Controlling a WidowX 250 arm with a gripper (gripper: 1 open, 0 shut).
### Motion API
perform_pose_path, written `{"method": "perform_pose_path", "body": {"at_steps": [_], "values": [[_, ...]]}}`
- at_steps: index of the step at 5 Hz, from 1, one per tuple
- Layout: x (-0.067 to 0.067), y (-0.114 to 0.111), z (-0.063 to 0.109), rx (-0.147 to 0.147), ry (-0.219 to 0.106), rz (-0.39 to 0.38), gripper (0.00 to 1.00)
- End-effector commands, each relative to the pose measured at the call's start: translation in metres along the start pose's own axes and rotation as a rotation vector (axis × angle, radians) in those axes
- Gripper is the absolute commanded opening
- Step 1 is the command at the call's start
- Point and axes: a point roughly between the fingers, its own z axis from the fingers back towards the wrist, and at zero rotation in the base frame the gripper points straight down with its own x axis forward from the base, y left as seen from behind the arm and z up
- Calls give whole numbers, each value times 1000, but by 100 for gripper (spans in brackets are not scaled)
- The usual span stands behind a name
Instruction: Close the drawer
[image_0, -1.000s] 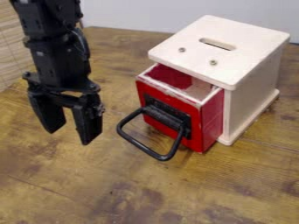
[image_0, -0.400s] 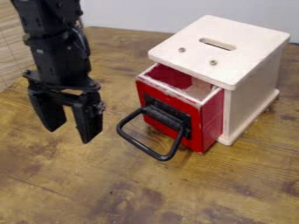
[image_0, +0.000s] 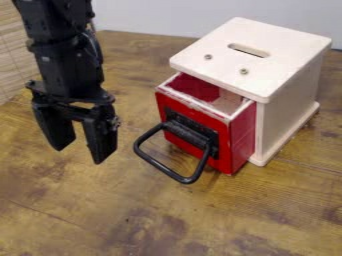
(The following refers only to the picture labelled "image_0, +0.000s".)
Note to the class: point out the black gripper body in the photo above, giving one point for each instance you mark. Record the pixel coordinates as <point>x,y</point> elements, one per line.
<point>70,68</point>

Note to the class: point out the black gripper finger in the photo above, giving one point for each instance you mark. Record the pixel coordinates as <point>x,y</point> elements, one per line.
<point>56,127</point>
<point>101,138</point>

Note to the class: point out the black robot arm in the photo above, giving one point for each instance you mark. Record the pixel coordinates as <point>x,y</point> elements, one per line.
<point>54,19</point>

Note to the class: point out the red drawer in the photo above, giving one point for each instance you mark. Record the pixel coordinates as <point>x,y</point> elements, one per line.
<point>216,110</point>

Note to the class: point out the white wooden cabinet box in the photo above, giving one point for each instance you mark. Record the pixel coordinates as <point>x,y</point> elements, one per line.
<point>268,64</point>

